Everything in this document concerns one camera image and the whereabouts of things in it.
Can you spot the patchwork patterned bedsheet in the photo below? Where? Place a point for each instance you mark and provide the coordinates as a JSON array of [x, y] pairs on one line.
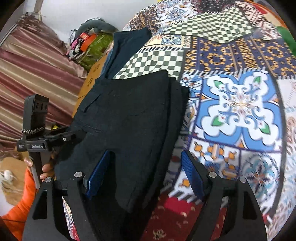
[[240, 115]]

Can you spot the striped maroon curtain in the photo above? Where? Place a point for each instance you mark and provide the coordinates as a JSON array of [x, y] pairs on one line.
[[33, 61]]

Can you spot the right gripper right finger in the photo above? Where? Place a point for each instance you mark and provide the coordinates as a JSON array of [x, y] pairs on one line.
[[243, 219]]

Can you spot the green patterned bag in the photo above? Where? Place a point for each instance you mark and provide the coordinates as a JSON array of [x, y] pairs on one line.
[[95, 50]]

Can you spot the wooden board with paw prints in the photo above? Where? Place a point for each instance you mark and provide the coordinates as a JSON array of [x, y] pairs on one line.
[[93, 74]]

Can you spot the dark navy folded garment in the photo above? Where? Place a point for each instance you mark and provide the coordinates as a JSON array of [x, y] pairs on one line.
[[126, 44]]

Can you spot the orange sleeved forearm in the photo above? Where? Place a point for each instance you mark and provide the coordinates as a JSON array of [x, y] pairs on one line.
[[15, 219]]

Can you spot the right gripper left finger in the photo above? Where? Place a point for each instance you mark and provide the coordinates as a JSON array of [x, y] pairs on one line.
[[47, 219]]

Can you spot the orange box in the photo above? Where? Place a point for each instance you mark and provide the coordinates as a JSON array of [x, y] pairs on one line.
[[87, 42]]

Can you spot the black pants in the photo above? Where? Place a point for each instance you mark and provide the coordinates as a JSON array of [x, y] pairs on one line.
[[138, 119]]

